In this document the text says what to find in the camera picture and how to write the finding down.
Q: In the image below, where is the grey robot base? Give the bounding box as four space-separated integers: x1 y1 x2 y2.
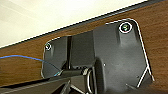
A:
40 18 155 94

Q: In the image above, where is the blue cable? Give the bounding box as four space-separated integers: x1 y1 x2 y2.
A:
0 54 64 74

